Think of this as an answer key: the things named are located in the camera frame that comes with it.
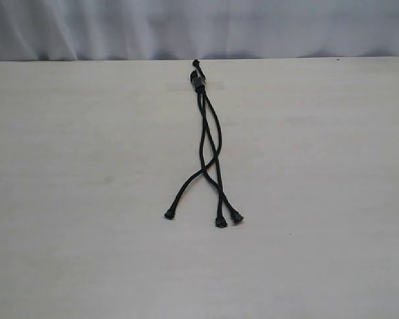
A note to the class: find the white backdrop curtain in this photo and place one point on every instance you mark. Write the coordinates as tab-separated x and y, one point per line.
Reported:
152	30

